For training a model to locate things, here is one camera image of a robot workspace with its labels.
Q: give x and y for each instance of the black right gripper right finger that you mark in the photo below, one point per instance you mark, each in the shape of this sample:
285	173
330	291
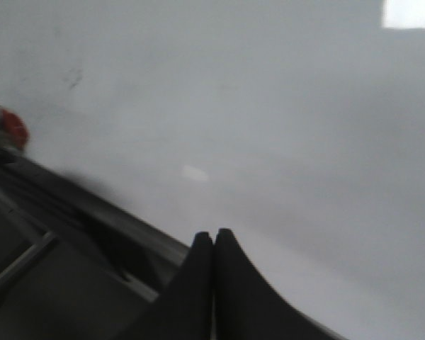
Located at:
246	305

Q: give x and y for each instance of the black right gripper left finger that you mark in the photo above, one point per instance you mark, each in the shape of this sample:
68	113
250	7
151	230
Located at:
184	309

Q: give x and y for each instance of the red round magnet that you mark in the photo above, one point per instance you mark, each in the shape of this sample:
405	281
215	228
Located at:
13	125

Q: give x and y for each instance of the white whiteboard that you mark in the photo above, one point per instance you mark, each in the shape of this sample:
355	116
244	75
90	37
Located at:
299	125

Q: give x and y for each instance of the grey aluminium whiteboard frame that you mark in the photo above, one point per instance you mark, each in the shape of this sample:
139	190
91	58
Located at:
117	241

